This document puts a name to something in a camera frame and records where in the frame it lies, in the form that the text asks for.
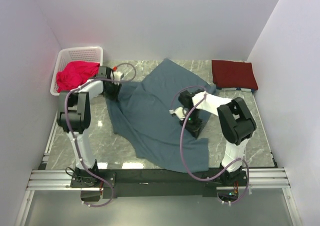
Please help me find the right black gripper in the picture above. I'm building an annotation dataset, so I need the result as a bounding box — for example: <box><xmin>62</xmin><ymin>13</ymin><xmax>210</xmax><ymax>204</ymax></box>
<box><xmin>179</xmin><ymin>108</ymin><xmax>203</xmax><ymax>139</ymax></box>

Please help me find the blue-grey t-shirt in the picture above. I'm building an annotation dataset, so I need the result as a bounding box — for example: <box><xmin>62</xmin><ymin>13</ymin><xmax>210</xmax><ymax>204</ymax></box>
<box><xmin>106</xmin><ymin>59</ymin><xmax>216</xmax><ymax>173</ymax></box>

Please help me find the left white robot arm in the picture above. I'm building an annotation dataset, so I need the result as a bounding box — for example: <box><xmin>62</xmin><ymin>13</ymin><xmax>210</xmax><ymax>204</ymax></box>
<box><xmin>57</xmin><ymin>66</ymin><xmax>124</xmax><ymax>187</ymax></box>

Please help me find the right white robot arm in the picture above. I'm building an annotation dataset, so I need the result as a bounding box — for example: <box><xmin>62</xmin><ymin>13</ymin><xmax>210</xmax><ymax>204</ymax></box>
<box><xmin>170</xmin><ymin>90</ymin><xmax>257</xmax><ymax>186</ymax></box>

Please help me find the white plastic laundry basket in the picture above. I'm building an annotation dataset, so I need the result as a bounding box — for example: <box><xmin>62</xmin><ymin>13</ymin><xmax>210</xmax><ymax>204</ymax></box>
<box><xmin>50</xmin><ymin>46</ymin><xmax>104</xmax><ymax>96</ymax></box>

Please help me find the crumpled pink-red t-shirt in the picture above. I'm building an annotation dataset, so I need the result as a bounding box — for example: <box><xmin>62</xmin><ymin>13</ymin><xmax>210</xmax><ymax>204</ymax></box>
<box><xmin>56</xmin><ymin>61</ymin><xmax>100</xmax><ymax>93</ymax></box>

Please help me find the folded white blue t-shirt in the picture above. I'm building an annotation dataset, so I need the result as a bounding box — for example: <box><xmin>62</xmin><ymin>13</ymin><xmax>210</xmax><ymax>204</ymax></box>
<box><xmin>216</xmin><ymin>86</ymin><xmax>256</xmax><ymax>93</ymax></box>

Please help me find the folded dark red t-shirt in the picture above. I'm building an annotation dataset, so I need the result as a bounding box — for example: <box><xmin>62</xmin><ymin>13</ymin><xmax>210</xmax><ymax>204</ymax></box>
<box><xmin>211</xmin><ymin>60</ymin><xmax>259</xmax><ymax>92</ymax></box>

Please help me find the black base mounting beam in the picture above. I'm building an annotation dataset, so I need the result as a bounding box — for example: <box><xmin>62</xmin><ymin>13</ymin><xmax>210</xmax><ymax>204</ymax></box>
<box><xmin>70</xmin><ymin>168</ymin><xmax>248</xmax><ymax>199</ymax></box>

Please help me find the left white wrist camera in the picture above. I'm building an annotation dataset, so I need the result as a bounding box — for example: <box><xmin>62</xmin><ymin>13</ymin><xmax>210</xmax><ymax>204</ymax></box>
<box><xmin>111</xmin><ymin>66</ymin><xmax>124</xmax><ymax>85</ymax></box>

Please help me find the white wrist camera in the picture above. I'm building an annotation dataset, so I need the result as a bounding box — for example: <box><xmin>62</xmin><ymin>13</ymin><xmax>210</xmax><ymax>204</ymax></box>
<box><xmin>169</xmin><ymin>107</ymin><xmax>188</xmax><ymax>120</ymax></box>
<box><xmin>111</xmin><ymin>66</ymin><xmax>124</xmax><ymax>85</ymax></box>

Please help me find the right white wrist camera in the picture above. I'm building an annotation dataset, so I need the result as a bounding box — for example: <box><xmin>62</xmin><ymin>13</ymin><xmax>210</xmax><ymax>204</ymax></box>
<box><xmin>169</xmin><ymin>107</ymin><xmax>188</xmax><ymax>120</ymax></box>

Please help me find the aluminium rail frame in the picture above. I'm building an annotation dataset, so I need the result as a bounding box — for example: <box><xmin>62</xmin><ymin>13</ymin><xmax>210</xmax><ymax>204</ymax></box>
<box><xmin>14</xmin><ymin>96</ymin><xmax>303</xmax><ymax>226</ymax></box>

